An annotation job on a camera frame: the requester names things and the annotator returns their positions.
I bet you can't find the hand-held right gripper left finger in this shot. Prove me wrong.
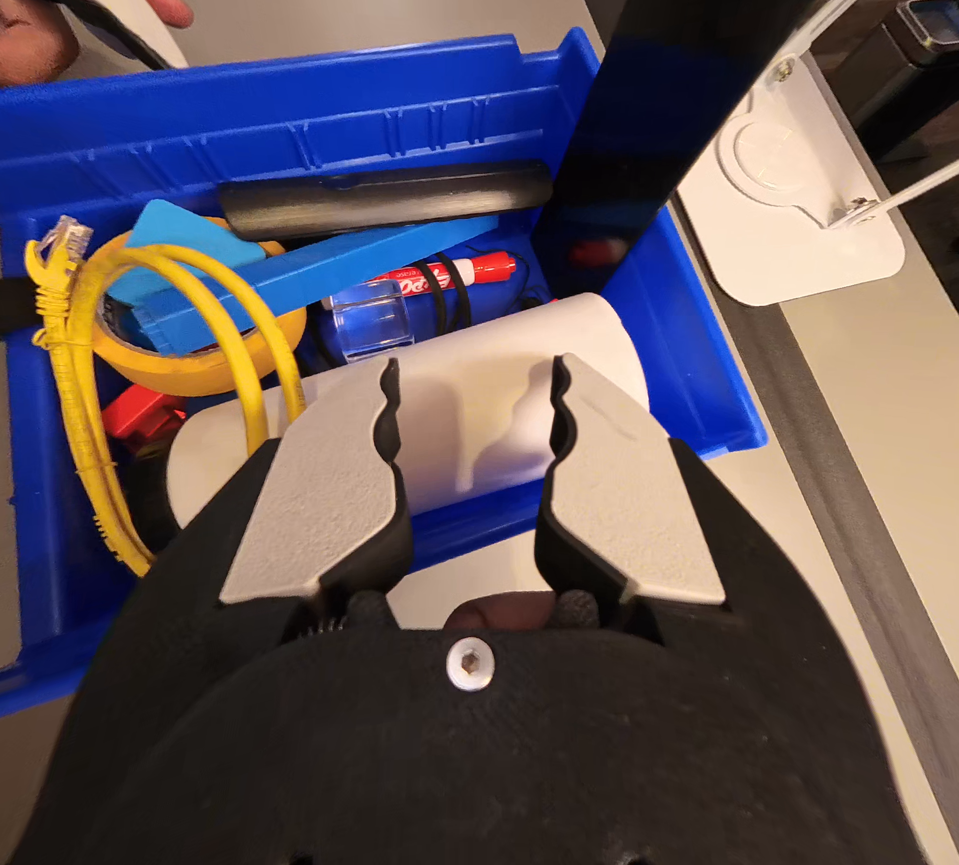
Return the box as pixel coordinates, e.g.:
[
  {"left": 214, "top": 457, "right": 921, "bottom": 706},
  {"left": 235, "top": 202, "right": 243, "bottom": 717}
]
[{"left": 219, "top": 357, "right": 415, "bottom": 605}]

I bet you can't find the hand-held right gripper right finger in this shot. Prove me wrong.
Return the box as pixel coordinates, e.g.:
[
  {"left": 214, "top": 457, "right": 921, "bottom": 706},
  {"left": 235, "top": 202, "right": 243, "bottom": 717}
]
[{"left": 534, "top": 353, "right": 728, "bottom": 605}]

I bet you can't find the blue plastic bin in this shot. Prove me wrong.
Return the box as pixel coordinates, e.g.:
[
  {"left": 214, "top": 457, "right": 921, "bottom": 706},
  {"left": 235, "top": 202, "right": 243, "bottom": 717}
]
[{"left": 0, "top": 27, "right": 769, "bottom": 720}]

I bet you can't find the person's left hand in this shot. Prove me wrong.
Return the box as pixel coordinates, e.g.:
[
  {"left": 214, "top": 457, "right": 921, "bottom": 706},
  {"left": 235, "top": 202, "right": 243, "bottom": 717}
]
[{"left": 0, "top": 0, "right": 196, "bottom": 86}]

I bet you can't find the yellow tape roll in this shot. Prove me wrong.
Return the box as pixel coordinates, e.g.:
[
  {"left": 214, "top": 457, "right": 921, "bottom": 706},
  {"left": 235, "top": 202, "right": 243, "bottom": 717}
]
[{"left": 75, "top": 216, "right": 308, "bottom": 397}]

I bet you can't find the clear plastic piece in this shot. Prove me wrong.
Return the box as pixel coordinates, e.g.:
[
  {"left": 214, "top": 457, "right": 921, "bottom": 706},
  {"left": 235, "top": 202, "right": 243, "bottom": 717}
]
[{"left": 326, "top": 280, "right": 415, "bottom": 364}]

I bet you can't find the red plastic clamp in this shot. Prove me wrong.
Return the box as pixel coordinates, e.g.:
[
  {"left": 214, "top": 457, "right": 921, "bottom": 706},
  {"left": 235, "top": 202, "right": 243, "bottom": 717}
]
[{"left": 101, "top": 385, "right": 187, "bottom": 457}]

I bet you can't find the white roll with black caps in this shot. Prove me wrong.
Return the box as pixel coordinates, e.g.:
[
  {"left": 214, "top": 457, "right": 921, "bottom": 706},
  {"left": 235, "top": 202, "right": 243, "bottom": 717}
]
[{"left": 123, "top": 293, "right": 651, "bottom": 559}]

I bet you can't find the red dry erase marker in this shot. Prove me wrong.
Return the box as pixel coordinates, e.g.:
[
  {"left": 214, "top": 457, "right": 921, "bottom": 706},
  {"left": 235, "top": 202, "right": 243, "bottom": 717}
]
[{"left": 371, "top": 250, "right": 518, "bottom": 300}]

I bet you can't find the black board with wooden edge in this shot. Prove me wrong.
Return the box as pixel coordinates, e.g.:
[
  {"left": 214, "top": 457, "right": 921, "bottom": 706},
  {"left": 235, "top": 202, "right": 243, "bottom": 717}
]
[{"left": 535, "top": 0, "right": 881, "bottom": 281}]

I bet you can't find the black box device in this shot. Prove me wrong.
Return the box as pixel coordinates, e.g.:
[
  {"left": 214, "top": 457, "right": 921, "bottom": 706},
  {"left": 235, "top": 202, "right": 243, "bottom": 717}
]
[{"left": 854, "top": 0, "right": 959, "bottom": 161}]

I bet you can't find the blue plastic bracket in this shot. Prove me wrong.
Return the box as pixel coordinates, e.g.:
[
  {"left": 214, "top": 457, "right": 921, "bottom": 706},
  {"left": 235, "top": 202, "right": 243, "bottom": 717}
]
[{"left": 123, "top": 199, "right": 501, "bottom": 356}]

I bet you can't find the yellow ethernet cable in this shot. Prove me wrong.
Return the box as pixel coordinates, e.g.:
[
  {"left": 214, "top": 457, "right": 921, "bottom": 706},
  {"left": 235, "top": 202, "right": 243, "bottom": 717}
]
[{"left": 24, "top": 214, "right": 307, "bottom": 577}]

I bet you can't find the black flat strap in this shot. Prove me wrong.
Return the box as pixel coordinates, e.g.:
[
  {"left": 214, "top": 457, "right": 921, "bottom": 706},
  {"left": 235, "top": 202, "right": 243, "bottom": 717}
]
[{"left": 217, "top": 160, "right": 554, "bottom": 242}]

